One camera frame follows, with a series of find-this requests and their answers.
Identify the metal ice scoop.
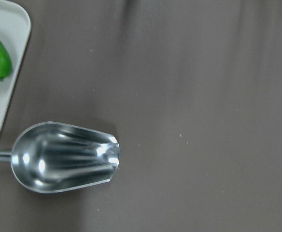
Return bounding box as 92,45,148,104
0,121,120,194

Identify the cream plastic tray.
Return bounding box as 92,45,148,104
0,0,31,131

